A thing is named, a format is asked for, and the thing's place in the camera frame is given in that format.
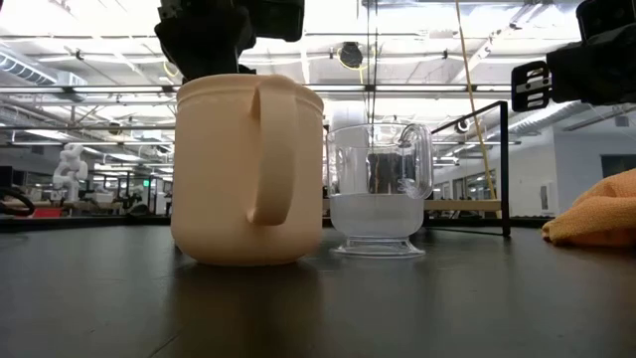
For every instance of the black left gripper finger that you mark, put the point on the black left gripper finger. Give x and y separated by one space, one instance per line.
208 62

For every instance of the yellow mug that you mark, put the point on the yellow mug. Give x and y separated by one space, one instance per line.
223 174

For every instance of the clear glass cup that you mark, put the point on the clear glass cup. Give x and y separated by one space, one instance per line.
377 219

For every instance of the orange cloth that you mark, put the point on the orange cloth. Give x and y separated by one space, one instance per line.
601 214

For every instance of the white robot figure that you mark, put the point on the white robot figure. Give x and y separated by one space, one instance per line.
69 174

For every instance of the red box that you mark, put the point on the red box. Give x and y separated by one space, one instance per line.
47 213

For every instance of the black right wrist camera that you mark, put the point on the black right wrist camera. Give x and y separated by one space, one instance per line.
608 17

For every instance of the black overhead camera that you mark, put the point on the black overhead camera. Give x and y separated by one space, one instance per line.
351 54

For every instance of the silver ventilation duct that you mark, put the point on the silver ventilation duct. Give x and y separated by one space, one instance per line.
25 69

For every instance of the black aluminium table frame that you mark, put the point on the black aluminium table frame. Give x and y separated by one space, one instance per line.
99 224

